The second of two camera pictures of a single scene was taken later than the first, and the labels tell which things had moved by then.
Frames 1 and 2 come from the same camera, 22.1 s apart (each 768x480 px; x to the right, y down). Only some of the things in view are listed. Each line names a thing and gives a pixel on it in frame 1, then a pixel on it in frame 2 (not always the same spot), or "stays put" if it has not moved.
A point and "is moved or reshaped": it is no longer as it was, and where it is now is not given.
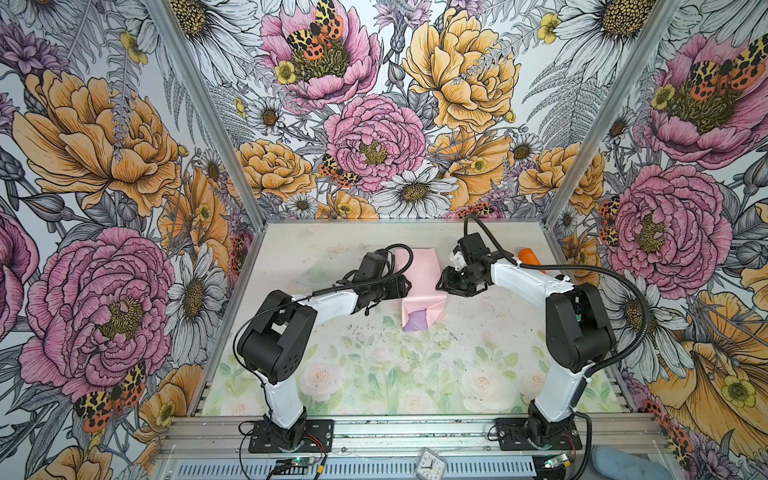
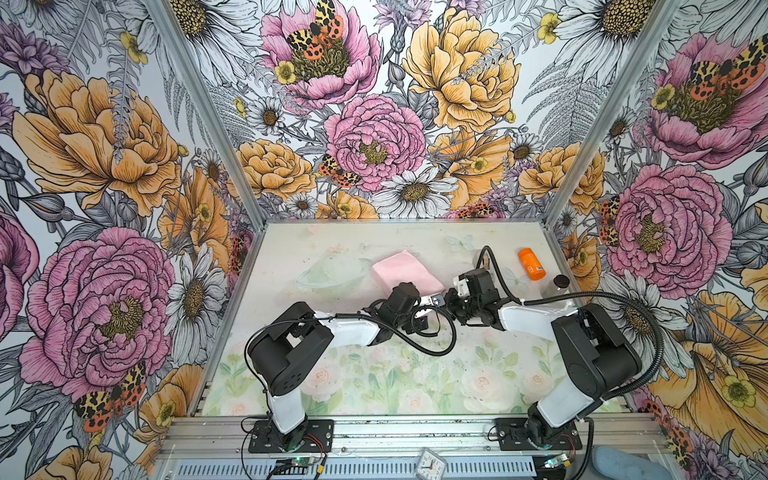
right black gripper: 447,279 -> 449,298
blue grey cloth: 615,464 stays put
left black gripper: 399,290 -> 415,325
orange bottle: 527,256 stays put
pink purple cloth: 424,302 is moved or reshaped
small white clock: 430,466 stays put
